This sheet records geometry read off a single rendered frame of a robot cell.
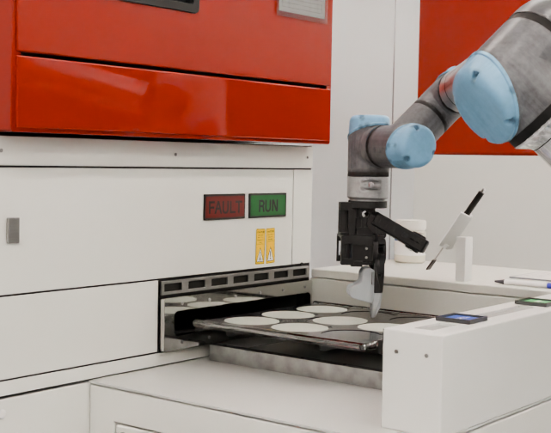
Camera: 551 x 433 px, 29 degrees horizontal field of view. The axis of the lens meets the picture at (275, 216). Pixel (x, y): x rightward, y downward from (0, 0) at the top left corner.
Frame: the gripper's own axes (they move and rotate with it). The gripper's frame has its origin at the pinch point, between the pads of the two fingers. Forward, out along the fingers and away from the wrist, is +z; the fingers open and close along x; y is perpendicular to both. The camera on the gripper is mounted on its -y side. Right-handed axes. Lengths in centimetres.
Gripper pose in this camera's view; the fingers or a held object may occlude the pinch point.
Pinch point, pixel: (376, 310)
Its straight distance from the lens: 197.8
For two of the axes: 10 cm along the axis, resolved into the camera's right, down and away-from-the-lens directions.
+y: -10.0, -0.1, -0.6
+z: -0.2, 10.0, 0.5
